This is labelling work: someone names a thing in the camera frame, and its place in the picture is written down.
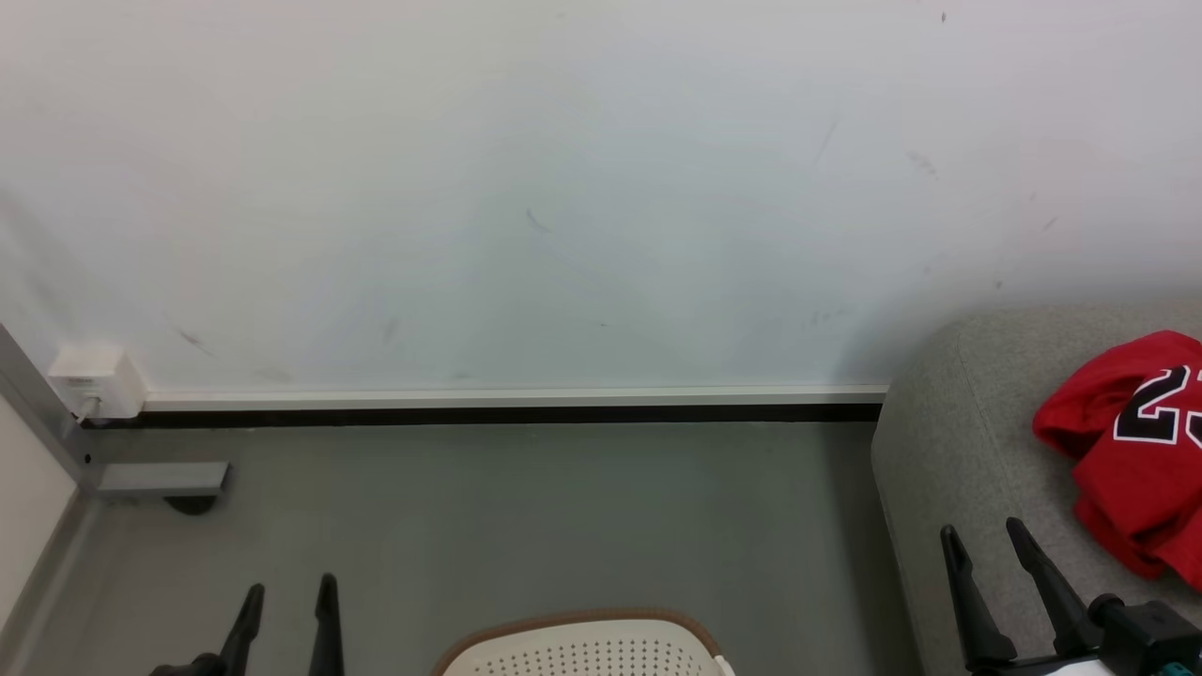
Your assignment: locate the white and black baseboard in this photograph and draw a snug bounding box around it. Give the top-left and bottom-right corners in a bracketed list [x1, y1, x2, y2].
[141, 383, 890, 425]

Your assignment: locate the white partition panel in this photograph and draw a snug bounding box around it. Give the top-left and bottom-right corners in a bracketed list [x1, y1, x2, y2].
[0, 394, 78, 625]

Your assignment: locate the white laundry basket brown rim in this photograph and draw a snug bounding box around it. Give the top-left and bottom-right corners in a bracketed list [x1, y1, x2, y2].
[432, 609, 738, 676]

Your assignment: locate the light grey fabric sofa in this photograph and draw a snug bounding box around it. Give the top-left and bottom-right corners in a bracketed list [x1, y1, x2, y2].
[871, 302, 1202, 676]

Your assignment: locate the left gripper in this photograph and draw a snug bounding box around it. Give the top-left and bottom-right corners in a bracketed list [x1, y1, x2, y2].
[148, 573, 346, 676]

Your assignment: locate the red garment with number print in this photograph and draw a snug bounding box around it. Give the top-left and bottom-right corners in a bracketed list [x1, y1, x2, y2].
[1032, 330, 1202, 591]

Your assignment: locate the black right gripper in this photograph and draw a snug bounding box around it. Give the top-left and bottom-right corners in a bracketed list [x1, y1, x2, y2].
[941, 516, 1202, 676]

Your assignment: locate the white wall socket box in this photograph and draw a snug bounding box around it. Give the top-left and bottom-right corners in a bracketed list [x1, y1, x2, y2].
[47, 345, 147, 421]

